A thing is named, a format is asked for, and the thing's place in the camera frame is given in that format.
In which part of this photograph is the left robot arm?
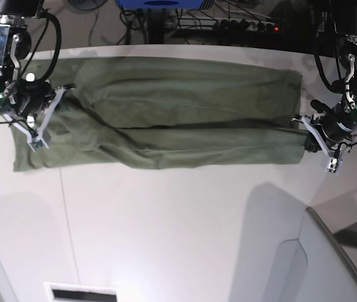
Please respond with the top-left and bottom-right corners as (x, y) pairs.
(310, 1), (357, 150)

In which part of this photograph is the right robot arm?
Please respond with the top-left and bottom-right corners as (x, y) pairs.
(0, 1), (62, 118)

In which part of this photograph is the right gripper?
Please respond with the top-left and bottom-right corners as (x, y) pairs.
(8, 80), (55, 120)

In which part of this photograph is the white label with black bar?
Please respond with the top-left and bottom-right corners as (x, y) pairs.
(44, 282), (119, 302)

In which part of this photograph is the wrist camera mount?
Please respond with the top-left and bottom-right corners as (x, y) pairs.
(292, 114), (357, 174)
(0, 83), (75, 152)

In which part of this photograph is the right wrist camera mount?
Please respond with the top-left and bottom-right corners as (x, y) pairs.
(0, 83), (75, 152)

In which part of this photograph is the green t-shirt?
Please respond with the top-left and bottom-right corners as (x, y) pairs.
(13, 57), (305, 172)

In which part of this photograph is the black floor fan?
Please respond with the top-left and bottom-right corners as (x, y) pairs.
(67, 0), (107, 11)

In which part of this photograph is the blue bin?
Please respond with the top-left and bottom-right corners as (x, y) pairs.
(118, 0), (204, 9)

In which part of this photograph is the grey metal table-side rail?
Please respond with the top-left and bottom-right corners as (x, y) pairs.
(307, 207), (357, 286)

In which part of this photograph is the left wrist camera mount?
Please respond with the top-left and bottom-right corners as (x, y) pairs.
(292, 114), (357, 174)

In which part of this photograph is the black power strip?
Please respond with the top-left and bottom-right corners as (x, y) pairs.
(212, 19), (282, 33)

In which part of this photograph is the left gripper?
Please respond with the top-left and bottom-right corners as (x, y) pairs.
(304, 99), (357, 153)

